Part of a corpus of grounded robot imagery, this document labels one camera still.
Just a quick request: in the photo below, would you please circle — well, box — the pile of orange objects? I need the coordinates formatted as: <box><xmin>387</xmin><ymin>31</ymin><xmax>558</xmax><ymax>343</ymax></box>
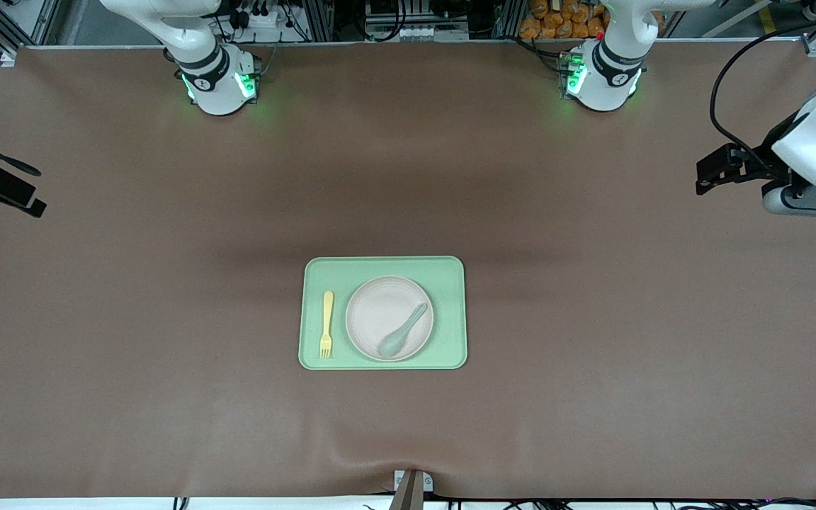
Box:
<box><xmin>519</xmin><ymin>0</ymin><xmax>611</xmax><ymax>40</ymax></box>

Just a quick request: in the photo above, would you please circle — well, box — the brown table mat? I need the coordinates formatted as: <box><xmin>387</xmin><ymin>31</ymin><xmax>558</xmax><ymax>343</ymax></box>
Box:
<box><xmin>0</xmin><ymin>41</ymin><xmax>816</xmax><ymax>500</ymax></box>

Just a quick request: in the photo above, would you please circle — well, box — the light green rectangular tray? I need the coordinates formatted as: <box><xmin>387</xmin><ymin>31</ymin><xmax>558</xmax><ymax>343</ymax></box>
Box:
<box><xmin>298</xmin><ymin>256</ymin><xmax>468</xmax><ymax>371</ymax></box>

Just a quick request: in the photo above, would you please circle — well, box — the white terminal block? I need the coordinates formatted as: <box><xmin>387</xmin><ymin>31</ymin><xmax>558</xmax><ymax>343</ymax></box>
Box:
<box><xmin>364</xmin><ymin>25</ymin><xmax>426</xmax><ymax>41</ymax></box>

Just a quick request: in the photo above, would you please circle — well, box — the metal table clamp bracket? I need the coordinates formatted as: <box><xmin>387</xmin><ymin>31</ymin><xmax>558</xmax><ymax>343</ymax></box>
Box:
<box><xmin>388</xmin><ymin>470</ymin><xmax>434</xmax><ymax>510</ymax></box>

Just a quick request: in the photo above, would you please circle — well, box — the light green plastic spoon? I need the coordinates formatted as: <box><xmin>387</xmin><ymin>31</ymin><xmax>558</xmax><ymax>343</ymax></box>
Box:
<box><xmin>379</xmin><ymin>303</ymin><xmax>429</xmax><ymax>358</ymax></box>

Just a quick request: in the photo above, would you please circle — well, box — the white power strip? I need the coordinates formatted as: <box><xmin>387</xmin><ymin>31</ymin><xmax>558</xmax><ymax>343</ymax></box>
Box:
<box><xmin>237</xmin><ymin>4</ymin><xmax>288</xmax><ymax>29</ymax></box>

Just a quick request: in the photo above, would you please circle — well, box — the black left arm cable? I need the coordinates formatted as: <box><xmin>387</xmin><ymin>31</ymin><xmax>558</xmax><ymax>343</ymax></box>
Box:
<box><xmin>709</xmin><ymin>13</ymin><xmax>816</xmax><ymax>157</ymax></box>

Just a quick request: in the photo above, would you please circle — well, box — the yellow plastic fork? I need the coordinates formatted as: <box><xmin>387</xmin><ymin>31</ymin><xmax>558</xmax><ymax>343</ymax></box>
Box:
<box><xmin>319</xmin><ymin>290</ymin><xmax>335</xmax><ymax>359</ymax></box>

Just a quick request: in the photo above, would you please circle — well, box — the round beige plate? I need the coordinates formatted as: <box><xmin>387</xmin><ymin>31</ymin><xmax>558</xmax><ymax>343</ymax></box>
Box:
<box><xmin>345</xmin><ymin>276</ymin><xmax>435</xmax><ymax>363</ymax></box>

